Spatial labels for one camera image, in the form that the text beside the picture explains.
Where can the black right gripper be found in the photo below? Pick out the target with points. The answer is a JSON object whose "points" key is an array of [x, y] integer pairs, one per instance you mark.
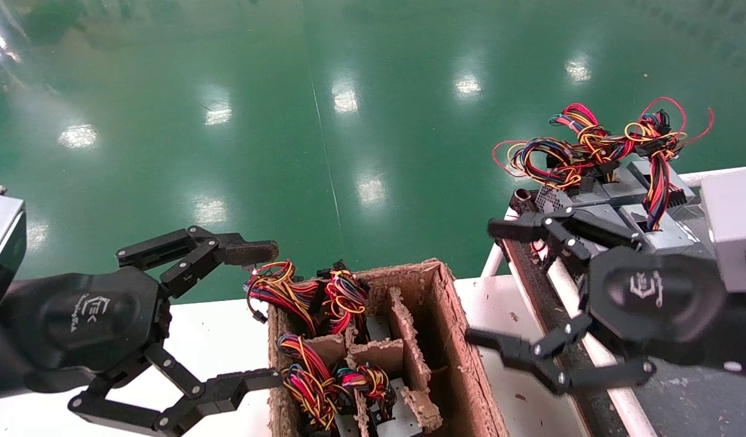
{"points": [[652, 297]]}

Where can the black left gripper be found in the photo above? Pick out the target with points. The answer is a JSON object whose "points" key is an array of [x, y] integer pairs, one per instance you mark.
{"points": [[87, 321]]}

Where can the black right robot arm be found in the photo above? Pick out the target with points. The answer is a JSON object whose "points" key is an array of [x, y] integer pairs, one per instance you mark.
{"points": [[743, 340]]}

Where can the brown cardboard divider box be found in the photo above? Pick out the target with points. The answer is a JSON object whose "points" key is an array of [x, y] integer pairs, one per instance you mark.
{"points": [[457, 352]]}

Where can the black belt conveyor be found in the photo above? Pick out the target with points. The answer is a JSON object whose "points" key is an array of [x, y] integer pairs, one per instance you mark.
{"points": [[700, 406]]}

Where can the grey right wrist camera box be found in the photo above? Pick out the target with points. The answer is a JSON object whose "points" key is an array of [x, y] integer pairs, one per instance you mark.
{"points": [[734, 224]]}

